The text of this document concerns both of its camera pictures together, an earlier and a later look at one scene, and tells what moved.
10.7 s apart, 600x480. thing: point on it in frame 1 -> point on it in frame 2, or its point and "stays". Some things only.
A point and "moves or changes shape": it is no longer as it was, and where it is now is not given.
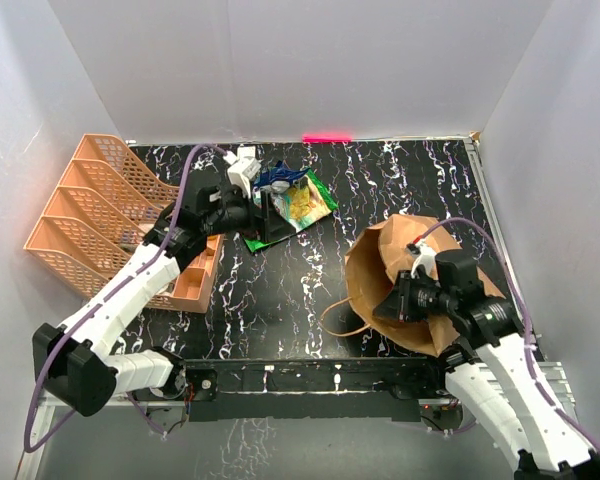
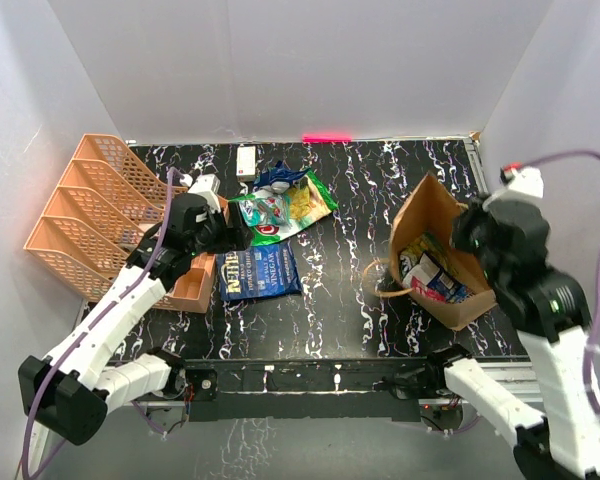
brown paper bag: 403,243 moves or changes shape
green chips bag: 303,204 stays
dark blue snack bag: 279,177 stays
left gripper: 262,221 -> 234,238
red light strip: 326,138 stays
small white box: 246,151 stays
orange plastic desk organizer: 104,205 stays
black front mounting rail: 310,388 stays
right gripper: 397,304 -> 474,208
